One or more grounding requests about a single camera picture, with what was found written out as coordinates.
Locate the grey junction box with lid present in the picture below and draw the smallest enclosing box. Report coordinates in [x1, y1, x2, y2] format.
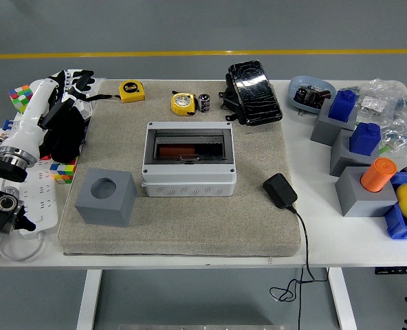
[141, 120, 238, 198]

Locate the white table leg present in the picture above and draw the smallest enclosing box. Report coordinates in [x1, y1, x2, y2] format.
[328, 267, 358, 330]
[76, 269, 103, 330]

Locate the light blue bowl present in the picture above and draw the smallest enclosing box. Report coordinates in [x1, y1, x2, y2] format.
[288, 75, 338, 116]

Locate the colourful puzzle cube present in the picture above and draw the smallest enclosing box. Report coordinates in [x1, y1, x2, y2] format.
[8, 85, 34, 114]
[49, 156, 78, 186]

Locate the small bag of white parts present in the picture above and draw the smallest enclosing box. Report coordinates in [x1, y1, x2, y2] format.
[357, 95, 387, 113]

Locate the orange cylinder battery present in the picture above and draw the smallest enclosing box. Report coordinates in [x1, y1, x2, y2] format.
[157, 144, 196, 157]
[360, 157, 398, 193]

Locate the black power adapter plug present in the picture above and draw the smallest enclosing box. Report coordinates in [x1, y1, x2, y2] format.
[262, 173, 298, 209]

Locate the white power strip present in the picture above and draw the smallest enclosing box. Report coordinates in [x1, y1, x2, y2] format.
[16, 159, 59, 239]

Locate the blue plastic block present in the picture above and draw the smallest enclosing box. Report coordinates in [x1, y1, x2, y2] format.
[328, 89, 358, 123]
[349, 122, 382, 156]

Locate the dark electronic parts pile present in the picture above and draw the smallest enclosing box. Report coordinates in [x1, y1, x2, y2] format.
[293, 85, 331, 111]

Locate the white circuit breaker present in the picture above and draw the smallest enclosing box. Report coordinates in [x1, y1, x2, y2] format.
[0, 118, 23, 138]

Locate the yellow round-faced tape measure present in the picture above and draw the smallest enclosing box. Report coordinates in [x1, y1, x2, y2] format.
[170, 91, 199, 116]

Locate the grey-brown mat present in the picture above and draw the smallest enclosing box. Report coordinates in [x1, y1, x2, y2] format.
[56, 79, 301, 258]

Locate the black table control panel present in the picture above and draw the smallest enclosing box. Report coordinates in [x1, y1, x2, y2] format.
[374, 266, 407, 276]

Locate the grey block holder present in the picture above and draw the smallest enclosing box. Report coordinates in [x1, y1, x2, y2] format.
[329, 129, 382, 177]
[309, 99, 359, 147]

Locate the black adapter cord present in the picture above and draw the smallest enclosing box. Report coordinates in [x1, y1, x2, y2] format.
[269, 204, 329, 330]

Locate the clear plastic parts bags pile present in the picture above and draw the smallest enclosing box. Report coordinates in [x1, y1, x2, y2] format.
[347, 78, 407, 155]

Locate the grey block with round hole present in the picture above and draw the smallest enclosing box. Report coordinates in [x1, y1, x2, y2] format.
[334, 166, 399, 218]
[74, 167, 138, 228]

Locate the black glossy pedal device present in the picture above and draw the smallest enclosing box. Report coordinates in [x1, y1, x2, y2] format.
[219, 60, 283, 127]

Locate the clear plastic bag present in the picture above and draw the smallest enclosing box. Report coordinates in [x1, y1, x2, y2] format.
[78, 78, 105, 120]

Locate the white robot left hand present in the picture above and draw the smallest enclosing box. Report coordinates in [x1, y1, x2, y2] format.
[3, 69, 96, 157]

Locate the white power strip cable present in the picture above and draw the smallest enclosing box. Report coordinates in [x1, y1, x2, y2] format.
[0, 232, 48, 263]

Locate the blue plastic bin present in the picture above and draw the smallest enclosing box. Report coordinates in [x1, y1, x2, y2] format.
[384, 171, 407, 241]

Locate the yellow square tape measure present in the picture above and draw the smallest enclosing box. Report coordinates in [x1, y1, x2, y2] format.
[86, 80, 146, 103]

